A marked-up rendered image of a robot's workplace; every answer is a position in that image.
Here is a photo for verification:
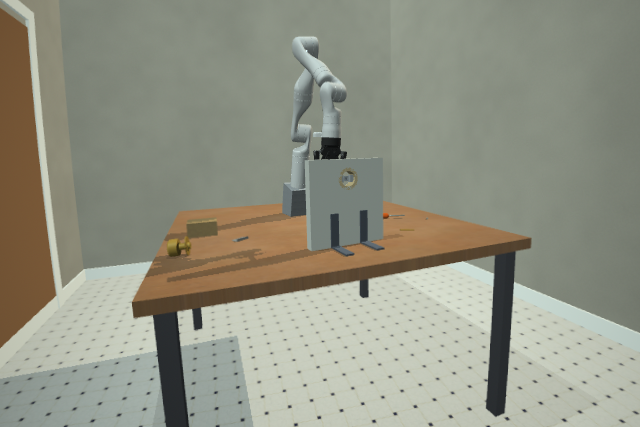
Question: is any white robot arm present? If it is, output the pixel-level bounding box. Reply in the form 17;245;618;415
290;37;347;189

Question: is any tan rectangular box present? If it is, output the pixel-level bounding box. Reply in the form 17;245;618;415
186;217;218;238

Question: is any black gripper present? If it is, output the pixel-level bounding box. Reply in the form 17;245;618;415
313;137;347;160

